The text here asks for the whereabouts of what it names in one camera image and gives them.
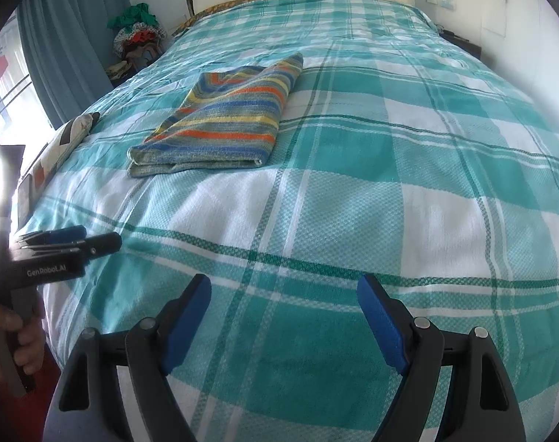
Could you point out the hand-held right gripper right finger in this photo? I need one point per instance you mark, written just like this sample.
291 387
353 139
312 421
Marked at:
385 327

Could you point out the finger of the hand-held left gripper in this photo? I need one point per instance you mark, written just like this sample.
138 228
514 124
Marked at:
99 244
67 235

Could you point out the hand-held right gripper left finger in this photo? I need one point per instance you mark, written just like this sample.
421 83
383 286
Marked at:
187 327

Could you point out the striped knit garment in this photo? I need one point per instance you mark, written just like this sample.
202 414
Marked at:
224 119

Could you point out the pile of colourful clothes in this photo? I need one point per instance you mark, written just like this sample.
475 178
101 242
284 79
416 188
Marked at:
136 37

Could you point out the person's left hand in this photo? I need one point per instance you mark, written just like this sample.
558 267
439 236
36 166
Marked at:
28 340

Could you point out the patterned pillow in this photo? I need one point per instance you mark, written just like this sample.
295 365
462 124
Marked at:
60 147

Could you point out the orange fleece clothing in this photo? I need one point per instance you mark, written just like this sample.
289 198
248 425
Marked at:
49 377

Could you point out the teal plaid bed blanket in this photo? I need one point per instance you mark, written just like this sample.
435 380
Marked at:
353 193

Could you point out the window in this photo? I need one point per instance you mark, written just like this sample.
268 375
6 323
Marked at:
5 87

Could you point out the blue curtain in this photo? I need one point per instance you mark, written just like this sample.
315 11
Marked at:
72 41

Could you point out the brown patterned bed sheet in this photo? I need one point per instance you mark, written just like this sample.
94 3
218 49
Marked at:
205 16

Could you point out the dark nightstand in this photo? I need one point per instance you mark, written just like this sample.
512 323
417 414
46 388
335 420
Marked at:
461 41

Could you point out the white wall panel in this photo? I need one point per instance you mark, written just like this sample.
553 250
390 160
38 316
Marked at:
493 0

